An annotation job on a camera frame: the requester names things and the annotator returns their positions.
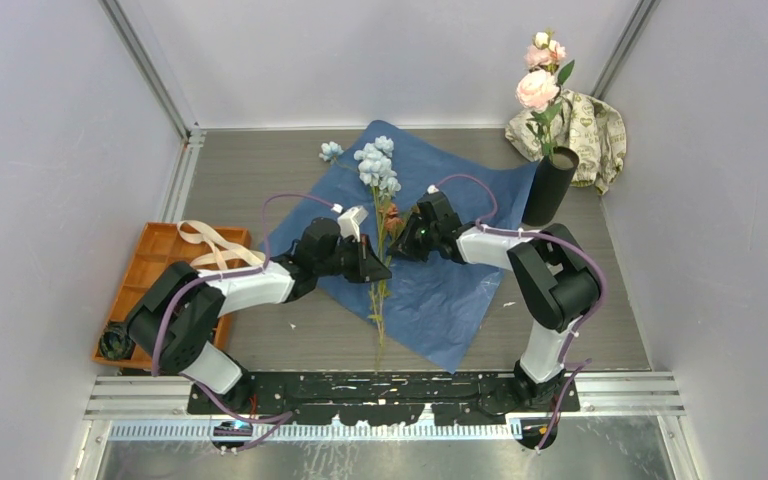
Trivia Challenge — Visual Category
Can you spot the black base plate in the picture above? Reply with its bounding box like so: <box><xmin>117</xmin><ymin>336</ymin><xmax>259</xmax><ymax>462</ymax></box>
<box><xmin>220</xmin><ymin>371</ymin><xmax>580</xmax><ymax>427</ymax></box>

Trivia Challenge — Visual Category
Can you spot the blue hydrangea flower stem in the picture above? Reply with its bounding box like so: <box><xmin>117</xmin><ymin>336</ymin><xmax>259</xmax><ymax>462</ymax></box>
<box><xmin>353</xmin><ymin>135</ymin><xmax>404</xmax><ymax>299</ymax></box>

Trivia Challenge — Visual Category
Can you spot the patterned cream cloth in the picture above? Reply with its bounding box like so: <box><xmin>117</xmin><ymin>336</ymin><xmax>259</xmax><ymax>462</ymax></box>
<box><xmin>505</xmin><ymin>89</ymin><xmax>628</xmax><ymax>196</ymax></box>

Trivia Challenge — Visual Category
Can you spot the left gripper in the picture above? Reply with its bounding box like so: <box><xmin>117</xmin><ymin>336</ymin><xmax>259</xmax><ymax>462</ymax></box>
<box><xmin>316</xmin><ymin>234</ymin><xmax>392</xmax><ymax>284</ymax></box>

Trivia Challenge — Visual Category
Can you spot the pink rose flower stem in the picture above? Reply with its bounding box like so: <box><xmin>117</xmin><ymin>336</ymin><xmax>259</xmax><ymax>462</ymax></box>
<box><xmin>515</xmin><ymin>29</ymin><xmax>575</xmax><ymax>159</ymax></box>

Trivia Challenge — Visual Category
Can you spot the small blue flower sprig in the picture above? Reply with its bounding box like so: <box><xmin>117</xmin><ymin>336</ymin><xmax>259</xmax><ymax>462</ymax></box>
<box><xmin>318</xmin><ymin>141</ymin><xmax>357</xmax><ymax>172</ymax></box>

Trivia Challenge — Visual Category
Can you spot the cream ribbon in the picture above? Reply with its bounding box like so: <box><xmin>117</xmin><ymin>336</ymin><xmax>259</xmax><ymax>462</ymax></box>
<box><xmin>176</xmin><ymin>220</ymin><xmax>266</xmax><ymax>271</ymax></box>

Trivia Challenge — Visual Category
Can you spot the aluminium rail frame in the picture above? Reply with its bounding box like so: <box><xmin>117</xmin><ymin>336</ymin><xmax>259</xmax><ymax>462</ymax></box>
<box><xmin>73</xmin><ymin>128</ymin><xmax>695</xmax><ymax>479</ymax></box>

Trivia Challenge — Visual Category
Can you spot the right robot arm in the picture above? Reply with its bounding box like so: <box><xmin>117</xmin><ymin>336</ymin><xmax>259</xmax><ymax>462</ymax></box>
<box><xmin>388</xmin><ymin>190</ymin><xmax>604</xmax><ymax>411</ymax></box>

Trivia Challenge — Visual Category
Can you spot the black vase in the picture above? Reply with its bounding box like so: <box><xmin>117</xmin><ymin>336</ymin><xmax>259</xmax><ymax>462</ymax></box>
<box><xmin>522</xmin><ymin>147</ymin><xmax>580</xmax><ymax>226</ymax></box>

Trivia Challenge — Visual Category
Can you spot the orange rose flower stem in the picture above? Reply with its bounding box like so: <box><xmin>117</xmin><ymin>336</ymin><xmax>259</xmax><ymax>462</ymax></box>
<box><xmin>368</xmin><ymin>197</ymin><xmax>413</xmax><ymax>371</ymax></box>

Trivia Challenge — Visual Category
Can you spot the orange wooden tray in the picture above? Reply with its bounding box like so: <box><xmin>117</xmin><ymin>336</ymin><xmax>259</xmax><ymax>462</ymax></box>
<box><xmin>91</xmin><ymin>222</ymin><xmax>253</xmax><ymax>370</ymax></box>

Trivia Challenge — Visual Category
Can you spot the rolled dark item front left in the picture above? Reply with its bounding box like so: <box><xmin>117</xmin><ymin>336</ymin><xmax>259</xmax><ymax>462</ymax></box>
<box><xmin>97</xmin><ymin>321</ymin><xmax>136</xmax><ymax>361</ymax></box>

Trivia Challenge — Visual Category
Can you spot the blue paper flower bouquet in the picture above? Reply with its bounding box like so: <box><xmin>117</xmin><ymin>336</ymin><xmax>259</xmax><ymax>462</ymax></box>
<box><xmin>246</xmin><ymin>122</ymin><xmax>534</xmax><ymax>372</ymax></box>

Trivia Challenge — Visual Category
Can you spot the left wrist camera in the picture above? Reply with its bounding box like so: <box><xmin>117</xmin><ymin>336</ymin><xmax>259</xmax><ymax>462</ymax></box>
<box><xmin>331</xmin><ymin>203</ymin><xmax>368</xmax><ymax>241</ymax></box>

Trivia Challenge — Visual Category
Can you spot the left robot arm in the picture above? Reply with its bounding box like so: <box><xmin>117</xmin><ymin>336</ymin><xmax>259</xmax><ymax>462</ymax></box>
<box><xmin>124</xmin><ymin>217</ymin><xmax>392</xmax><ymax>413</ymax></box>

